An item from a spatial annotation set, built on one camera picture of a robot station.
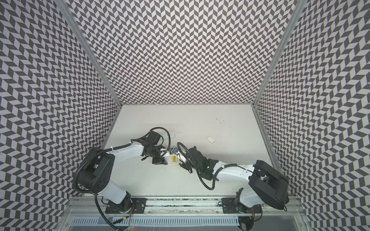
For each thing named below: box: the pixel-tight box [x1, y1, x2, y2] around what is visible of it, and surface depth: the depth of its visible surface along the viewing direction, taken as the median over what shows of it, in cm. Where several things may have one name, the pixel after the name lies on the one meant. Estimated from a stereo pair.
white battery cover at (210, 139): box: [206, 135, 216, 144], surface depth 101 cm
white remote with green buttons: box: [170, 155, 178, 164], surface depth 88 cm
